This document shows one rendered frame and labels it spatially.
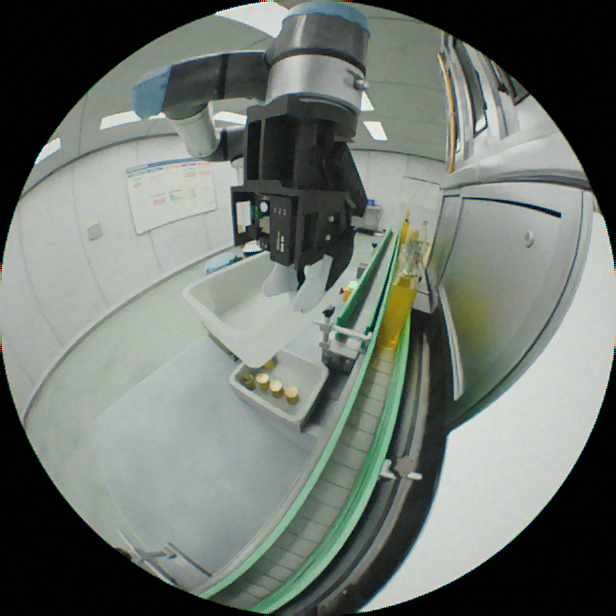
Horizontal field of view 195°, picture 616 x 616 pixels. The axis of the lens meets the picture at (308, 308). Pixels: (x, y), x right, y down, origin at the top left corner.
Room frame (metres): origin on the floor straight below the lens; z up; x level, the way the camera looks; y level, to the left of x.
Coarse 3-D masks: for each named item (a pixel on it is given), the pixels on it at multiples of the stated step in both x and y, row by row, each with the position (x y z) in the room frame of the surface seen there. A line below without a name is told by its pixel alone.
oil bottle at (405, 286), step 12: (396, 276) 0.32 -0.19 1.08; (408, 276) 0.31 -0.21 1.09; (396, 288) 0.31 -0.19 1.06; (408, 288) 0.30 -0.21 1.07; (396, 300) 0.31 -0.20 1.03; (408, 300) 0.29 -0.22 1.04; (384, 312) 0.33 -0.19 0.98; (396, 312) 0.30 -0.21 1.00; (408, 312) 0.29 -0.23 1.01; (384, 324) 0.31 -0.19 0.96; (396, 324) 0.30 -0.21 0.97; (384, 336) 0.31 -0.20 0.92; (396, 336) 0.29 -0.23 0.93
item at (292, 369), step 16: (288, 352) 0.32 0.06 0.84; (240, 368) 0.26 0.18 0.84; (256, 368) 0.30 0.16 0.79; (272, 368) 0.31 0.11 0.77; (288, 368) 0.31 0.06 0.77; (304, 368) 0.29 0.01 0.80; (320, 368) 0.27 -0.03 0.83; (240, 384) 0.23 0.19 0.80; (256, 384) 0.25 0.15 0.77; (288, 384) 0.26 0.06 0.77; (304, 384) 0.26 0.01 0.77; (320, 384) 0.22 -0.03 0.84; (256, 400) 0.17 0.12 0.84; (272, 400) 0.20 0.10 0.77; (304, 400) 0.21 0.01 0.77; (288, 416) 0.14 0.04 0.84; (304, 416) 0.14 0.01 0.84
